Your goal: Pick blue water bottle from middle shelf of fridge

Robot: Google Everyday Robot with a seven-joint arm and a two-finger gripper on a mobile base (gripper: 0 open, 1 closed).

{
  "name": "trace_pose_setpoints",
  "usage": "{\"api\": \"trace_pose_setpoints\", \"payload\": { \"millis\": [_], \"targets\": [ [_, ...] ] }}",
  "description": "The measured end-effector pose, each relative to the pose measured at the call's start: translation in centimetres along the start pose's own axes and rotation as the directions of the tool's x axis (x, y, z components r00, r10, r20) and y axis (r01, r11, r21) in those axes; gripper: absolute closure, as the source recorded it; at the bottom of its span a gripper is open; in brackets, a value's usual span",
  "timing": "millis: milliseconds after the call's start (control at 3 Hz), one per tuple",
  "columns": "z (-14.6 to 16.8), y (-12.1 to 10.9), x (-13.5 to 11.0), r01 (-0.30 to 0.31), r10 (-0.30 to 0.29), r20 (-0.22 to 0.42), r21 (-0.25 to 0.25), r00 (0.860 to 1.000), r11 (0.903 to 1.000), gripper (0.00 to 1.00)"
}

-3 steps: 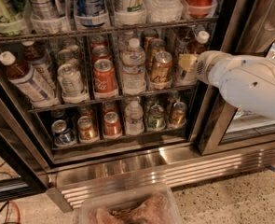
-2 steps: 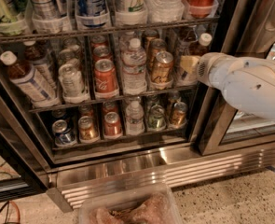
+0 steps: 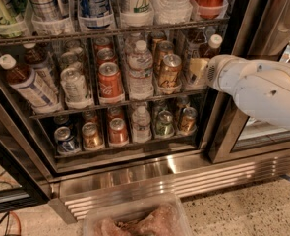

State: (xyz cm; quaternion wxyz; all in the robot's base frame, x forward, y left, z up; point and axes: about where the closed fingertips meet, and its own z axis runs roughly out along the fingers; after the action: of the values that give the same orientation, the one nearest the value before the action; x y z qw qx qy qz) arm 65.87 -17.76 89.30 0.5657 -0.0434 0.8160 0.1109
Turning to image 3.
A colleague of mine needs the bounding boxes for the clear water bottle shelf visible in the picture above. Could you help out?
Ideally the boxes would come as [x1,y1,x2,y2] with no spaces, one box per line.
[132,106,151,143]
[127,40,153,100]

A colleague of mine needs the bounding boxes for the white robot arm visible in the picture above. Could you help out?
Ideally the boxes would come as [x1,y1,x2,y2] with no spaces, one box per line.
[197,55,290,131]

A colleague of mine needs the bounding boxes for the red cola can rear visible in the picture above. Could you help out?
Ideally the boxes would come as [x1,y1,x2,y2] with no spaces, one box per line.
[93,36,113,52]

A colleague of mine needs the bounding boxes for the fridge vent grille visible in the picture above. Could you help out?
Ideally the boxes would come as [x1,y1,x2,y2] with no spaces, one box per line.
[48,147,290,223]

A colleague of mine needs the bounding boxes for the green can bottom shelf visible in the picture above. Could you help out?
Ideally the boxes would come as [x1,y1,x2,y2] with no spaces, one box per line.
[155,110,174,138]

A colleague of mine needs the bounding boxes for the silver can middle shelf rear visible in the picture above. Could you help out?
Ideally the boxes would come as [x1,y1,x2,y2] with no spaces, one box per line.
[60,39,86,73]

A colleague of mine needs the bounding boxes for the red can bottom front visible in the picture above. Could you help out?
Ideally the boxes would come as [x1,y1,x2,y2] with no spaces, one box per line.
[109,118,129,146]

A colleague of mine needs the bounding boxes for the red cola can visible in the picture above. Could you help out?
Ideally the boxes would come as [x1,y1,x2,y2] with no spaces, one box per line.
[93,36,113,52]
[98,62,124,103]
[96,48,117,66]

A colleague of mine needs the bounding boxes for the red cola can front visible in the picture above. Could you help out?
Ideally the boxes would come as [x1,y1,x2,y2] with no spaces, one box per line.
[98,62,124,103]

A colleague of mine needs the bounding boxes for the blue can bottom shelf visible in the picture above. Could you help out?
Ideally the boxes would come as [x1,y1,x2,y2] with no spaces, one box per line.
[54,126,81,154]

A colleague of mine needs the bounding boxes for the gold can middle rear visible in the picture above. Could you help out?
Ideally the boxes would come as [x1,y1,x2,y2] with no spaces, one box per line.
[148,30,166,53]

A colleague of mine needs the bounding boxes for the clear plastic container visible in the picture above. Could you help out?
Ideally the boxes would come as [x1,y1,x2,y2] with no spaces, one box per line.
[83,193,193,236]

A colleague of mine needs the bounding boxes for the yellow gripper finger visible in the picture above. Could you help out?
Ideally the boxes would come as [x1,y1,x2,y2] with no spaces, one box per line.
[186,58,209,85]

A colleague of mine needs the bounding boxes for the silver can shelf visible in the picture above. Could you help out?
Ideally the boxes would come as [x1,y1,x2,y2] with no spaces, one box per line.
[29,0,74,35]
[60,67,92,109]
[60,39,86,73]

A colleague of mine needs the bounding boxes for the gold can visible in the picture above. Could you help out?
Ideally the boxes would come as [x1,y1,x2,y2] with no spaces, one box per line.
[157,54,182,94]
[178,107,198,133]
[153,40,174,75]
[148,30,166,53]
[82,122,103,150]

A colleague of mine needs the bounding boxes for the orange black cables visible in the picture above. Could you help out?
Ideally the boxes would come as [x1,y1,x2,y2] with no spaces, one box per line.
[0,209,23,236]

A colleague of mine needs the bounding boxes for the gold can bottom right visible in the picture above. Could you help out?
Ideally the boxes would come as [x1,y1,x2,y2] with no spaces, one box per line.
[178,107,198,133]

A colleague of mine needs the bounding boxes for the silver can middle shelf front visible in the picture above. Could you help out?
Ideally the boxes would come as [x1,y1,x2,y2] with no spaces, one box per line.
[60,67,92,109]

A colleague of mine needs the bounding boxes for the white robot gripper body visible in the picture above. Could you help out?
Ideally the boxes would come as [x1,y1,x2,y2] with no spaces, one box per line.
[205,55,249,94]

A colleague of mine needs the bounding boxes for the silver can top shelf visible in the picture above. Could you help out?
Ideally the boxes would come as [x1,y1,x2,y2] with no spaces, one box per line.
[29,0,74,35]

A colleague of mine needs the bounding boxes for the clear bottle top shelf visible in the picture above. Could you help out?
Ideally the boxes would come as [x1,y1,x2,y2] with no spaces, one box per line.
[150,0,193,25]

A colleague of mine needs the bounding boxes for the gold can middle front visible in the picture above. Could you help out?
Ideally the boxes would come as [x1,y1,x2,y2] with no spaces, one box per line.
[157,54,182,94]

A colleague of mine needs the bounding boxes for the clear water bottle middle shelf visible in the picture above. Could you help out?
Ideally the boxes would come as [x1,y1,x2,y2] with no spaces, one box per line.
[127,40,153,100]

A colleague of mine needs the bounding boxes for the tea bottle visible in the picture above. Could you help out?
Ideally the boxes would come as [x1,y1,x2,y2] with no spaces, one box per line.
[183,28,205,71]
[185,33,223,90]
[0,54,60,114]
[23,43,59,94]

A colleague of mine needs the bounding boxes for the white orange bottle top shelf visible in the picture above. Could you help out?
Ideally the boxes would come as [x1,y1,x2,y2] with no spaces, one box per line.
[119,0,153,28]

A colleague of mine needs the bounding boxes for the gold can bottom left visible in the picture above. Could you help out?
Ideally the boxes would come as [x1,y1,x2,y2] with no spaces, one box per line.
[82,122,103,150]

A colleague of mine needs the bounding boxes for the fridge door left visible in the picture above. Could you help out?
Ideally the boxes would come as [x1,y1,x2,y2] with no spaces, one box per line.
[0,102,51,213]

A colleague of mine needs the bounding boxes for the clear water bottle bottom shelf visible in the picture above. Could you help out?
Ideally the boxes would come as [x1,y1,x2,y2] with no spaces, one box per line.
[132,106,151,143]

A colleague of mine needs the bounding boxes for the blue white can top shelf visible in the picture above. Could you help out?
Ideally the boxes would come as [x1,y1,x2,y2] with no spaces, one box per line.
[78,0,114,31]

